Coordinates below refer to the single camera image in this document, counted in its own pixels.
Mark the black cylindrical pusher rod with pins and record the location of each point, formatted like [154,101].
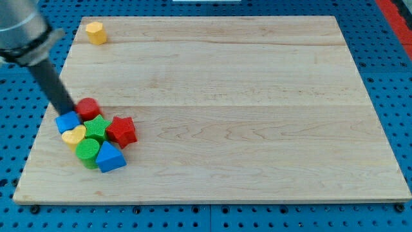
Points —
[50,83]

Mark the blue cube block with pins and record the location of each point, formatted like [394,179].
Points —
[66,122]

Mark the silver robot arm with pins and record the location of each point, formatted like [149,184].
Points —
[26,40]

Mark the red cylinder block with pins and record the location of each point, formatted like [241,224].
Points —
[87,109]

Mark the yellow heart block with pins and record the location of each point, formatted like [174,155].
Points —
[73,137]

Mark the green star block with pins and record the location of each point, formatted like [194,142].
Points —
[96,129]

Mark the yellow hexagon block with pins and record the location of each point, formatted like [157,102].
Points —
[96,33]

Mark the green cylinder block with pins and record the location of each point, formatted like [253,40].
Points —
[87,151]

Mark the red star block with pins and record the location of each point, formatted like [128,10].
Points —
[122,131]

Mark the blue triangle block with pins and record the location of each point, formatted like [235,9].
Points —
[109,158]

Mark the wooden board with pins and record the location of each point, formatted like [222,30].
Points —
[228,110]

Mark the red tape strip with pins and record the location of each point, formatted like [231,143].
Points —
[396,16]

